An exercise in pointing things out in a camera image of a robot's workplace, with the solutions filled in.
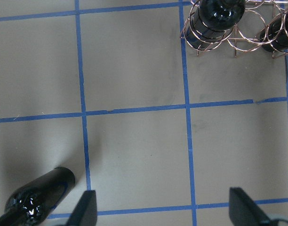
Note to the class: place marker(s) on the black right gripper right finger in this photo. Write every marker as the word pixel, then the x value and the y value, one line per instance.
pixel 243 211

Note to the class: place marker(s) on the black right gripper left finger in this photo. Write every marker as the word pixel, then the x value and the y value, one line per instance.
pixel 85 212

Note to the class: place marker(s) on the dark wine bottle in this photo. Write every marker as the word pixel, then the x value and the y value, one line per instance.
pixel 31 204
pixel 212 19
pixel 278 35

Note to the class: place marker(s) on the copper wire bottle basket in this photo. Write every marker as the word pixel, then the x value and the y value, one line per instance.
pixel 243 37

